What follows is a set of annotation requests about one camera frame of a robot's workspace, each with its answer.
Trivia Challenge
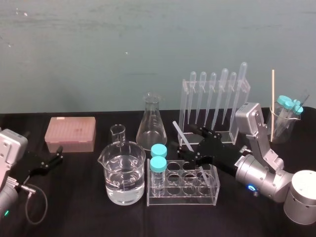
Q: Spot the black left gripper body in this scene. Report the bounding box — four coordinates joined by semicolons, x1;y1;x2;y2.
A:
11;151;51;190

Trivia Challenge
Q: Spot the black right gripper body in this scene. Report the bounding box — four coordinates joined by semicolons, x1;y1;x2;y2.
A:
194;135;245;179

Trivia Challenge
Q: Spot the clear glass stirring rod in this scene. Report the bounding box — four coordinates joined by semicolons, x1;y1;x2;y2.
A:
172;120;212;185

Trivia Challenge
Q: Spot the thin glass rod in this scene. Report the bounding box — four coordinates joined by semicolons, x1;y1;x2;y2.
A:
297;91;310;112

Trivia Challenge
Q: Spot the pink pipette tip box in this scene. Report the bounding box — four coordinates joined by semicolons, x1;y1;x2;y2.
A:
44;117;97;153

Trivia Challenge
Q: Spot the clear acrylic pipette stand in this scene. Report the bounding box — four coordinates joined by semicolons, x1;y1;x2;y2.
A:
181;78;251;145

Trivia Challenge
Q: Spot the clear tube with teal cap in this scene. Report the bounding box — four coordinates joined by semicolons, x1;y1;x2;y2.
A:
151;144;167;158
276;95;292;129
286;99;304;129
150;156;167;198

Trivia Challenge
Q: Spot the clear acrylic tube rack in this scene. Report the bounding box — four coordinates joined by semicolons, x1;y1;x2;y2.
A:
146;158;221;207

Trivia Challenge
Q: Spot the clear glass conical flask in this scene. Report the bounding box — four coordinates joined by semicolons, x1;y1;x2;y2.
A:
136;92;168;152

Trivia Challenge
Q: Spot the black table cloth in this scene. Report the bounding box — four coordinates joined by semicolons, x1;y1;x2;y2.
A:
0;105;316;237

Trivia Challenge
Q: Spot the small empty glass beaker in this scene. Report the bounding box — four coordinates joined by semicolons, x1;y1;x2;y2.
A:
110;124;127;147

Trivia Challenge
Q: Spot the large glass beaker with water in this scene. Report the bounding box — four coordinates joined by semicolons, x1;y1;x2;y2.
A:
97;141;146;205

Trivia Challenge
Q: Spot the glass beaker holding tools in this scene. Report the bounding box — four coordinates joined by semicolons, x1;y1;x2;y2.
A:
269;104;302;145

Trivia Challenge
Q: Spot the long clear plastic transfer pipette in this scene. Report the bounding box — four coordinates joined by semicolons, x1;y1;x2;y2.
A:
229;62;248;119

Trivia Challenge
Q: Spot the thin wooden stick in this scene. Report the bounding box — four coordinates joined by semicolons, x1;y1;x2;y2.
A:
270;69;276;143

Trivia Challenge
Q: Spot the thin dark cable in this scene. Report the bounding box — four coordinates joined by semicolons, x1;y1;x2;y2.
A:
15;184;48;225

